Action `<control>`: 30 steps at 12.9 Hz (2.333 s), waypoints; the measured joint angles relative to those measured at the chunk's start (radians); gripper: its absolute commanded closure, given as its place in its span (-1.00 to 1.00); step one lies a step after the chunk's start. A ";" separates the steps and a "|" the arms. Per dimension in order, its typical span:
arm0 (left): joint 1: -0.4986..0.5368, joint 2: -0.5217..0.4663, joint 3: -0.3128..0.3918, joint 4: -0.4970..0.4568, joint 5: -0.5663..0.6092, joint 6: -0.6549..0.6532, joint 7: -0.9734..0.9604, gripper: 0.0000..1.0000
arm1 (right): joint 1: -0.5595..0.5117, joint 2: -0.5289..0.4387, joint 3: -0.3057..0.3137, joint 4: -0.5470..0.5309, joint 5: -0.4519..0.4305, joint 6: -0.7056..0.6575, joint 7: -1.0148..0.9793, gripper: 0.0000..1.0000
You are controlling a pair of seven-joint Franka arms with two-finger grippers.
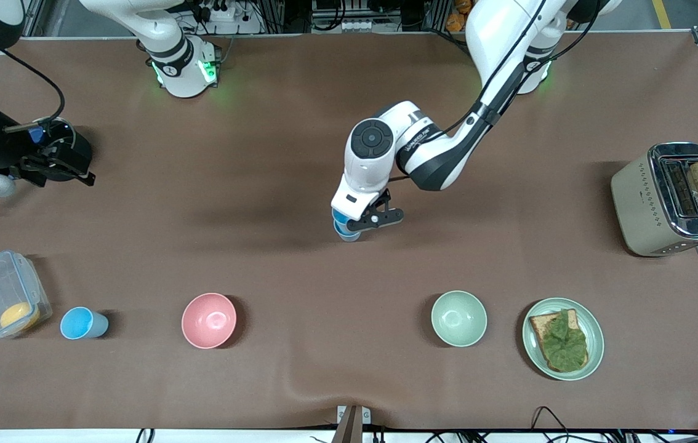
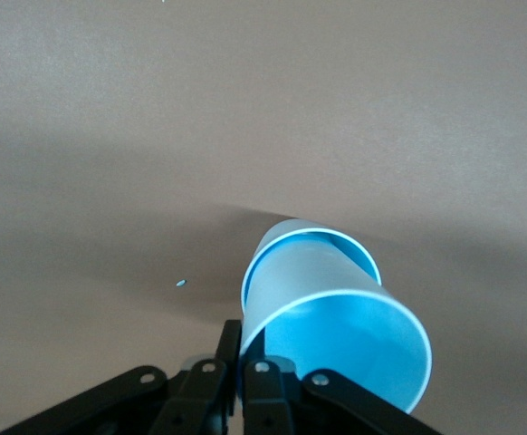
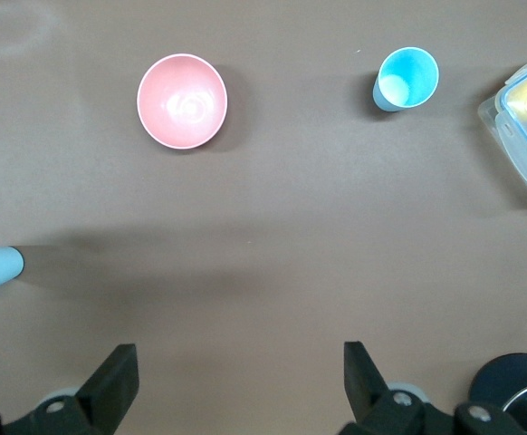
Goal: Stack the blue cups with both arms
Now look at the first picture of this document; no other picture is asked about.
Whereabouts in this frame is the pale green bowl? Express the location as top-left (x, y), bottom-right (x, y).
top-left (430, 290), bottom-right (488, 348)

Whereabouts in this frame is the yellow orange fruit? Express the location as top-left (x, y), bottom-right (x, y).
top-left (0, 301), bottom-right (41, 331)

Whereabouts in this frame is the brown table mat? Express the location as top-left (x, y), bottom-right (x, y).
top-left (0, 33), bottom-right (698, 431)

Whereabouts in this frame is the green lettuce leaf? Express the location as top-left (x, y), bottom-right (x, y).
top-left (542, 309), bottom-right (589, 372)

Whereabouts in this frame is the metal table clamp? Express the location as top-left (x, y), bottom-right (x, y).
top-left (336, 404), bottom-right (372, 443)

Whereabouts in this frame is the pink bowl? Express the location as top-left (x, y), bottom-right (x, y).
top-left (181, 292), bottom-right (238, 349)

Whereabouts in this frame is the thin black looped cable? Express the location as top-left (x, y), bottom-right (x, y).
top-left (530, 405), bottom-right (572, 443)

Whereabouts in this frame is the pale green plate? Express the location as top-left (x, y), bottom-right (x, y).
top-left (522, 297), bottom-right (605, 381)

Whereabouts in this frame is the bag of orange buns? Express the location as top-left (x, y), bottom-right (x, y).
top-left (445, 0), bottom-right (471, 33)

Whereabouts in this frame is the toast slice under lettuce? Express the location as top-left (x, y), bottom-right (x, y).
top-left (529, 309), bottom-right (590, 373)

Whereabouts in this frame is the black saucepan with blue handle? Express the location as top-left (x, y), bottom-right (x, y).
top-left (0, 116), bottom-right (93, 212)

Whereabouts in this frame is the beige chrome toaster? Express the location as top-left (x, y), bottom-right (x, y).
top-left (610, 142), bottom-right (698, 258)

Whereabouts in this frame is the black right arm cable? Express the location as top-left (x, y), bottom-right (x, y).
top-left (0, 48), bottom-right (65, 127)

